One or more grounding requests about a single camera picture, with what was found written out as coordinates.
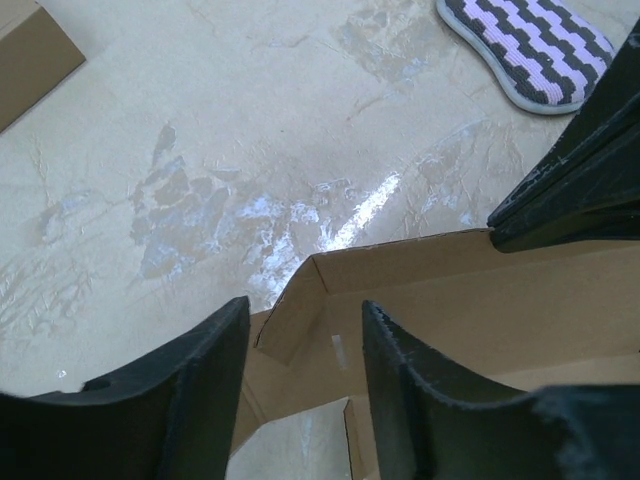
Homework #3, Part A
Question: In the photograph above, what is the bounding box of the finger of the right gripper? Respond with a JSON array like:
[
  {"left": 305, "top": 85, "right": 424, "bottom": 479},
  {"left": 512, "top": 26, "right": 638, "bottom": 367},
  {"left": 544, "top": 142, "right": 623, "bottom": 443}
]
[
  {"left": 487, "top": 35, "right": 639, "bottom": 228},
  {"left": 489, "top": 98, "right": 639, "bottom": 253}
]

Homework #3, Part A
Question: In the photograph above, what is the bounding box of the purple black striped sponge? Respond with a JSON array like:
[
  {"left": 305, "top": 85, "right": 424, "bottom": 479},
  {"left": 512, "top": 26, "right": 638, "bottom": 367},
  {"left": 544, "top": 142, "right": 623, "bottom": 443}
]
[{"left": 435, "top": 0, "right": 615, "bottom": 116}]

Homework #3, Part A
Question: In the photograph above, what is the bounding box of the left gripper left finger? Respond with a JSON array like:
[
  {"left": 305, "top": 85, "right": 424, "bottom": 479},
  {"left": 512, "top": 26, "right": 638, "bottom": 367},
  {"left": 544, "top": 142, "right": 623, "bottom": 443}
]
[{"left": 1, "top": 297, "right": 250, "bottom": 479}]

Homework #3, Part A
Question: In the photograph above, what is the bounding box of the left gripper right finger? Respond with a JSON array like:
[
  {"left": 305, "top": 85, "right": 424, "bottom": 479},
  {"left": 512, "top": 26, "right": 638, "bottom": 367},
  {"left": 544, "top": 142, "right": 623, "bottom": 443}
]
[{"left": 362, "top": 301, "right": 639, "bottom": 479}]

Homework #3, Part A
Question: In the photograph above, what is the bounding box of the large folded cardboard box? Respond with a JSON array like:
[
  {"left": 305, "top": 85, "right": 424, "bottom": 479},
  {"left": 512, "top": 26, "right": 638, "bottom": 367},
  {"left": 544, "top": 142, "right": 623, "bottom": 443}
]
[{"left": 1, "top": 0, "right": 85, "bottom": 130}]

